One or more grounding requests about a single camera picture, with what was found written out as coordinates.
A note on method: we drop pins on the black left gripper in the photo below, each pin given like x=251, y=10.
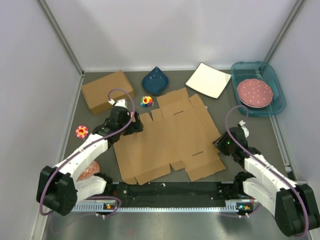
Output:
x=136, y=126

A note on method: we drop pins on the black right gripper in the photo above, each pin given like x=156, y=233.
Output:
x=219, y=143

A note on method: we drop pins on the brown cardboard box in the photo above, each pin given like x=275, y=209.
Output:
x=96, y=93
x=179, y=134

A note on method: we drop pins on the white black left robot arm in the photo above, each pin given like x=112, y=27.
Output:
x=59, y=187

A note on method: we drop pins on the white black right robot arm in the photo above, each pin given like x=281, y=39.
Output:
x=292, y=205

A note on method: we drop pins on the closed brown cardboard box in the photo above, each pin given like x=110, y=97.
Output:
x=96, y=93

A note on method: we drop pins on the rainbow flower plush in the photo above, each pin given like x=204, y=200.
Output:
x=146, y=101

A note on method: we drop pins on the pink flower plush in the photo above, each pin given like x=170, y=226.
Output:
x=81, y=131

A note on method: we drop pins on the dark blue ceramic bowl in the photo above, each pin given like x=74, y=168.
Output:
x=155, y=81

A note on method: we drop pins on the pink dotted plate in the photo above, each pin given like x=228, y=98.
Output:
x=254, y=93

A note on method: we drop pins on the white square plate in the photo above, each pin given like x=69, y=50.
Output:
x=208, y=81

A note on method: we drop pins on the teal plastic bin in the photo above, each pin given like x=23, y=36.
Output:
x=261, y=71

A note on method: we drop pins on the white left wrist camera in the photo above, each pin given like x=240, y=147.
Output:
x=119, y=103

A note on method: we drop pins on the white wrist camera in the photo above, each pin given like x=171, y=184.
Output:
x=119, y=103
x=242, y=124

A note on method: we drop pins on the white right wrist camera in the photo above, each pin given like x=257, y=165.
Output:
x=242, y=124

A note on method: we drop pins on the grey slotted cable duct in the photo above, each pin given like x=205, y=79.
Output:
x=108, y=206

